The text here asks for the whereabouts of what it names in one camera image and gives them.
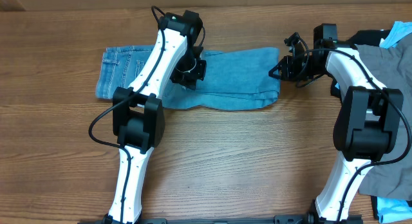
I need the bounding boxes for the light blue denim jeans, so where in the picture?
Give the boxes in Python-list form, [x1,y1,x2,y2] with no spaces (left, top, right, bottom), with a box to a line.
[95,45,281,111]

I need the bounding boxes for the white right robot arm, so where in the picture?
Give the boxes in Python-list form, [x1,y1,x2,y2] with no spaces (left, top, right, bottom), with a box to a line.
[268,33,411,223]

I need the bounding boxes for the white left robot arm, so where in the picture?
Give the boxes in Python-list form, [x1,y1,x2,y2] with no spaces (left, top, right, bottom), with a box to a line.
[105,10,206,223]

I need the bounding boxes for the black folded garment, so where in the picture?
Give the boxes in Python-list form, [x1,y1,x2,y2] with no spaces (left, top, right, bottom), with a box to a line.
[330,30,390,99]

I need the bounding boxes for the light blue folded garment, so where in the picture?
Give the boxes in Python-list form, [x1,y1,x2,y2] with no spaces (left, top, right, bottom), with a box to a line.
[356,21,411,223]

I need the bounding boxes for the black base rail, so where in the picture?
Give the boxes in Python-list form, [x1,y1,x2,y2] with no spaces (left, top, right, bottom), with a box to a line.
[80,214,364,224]

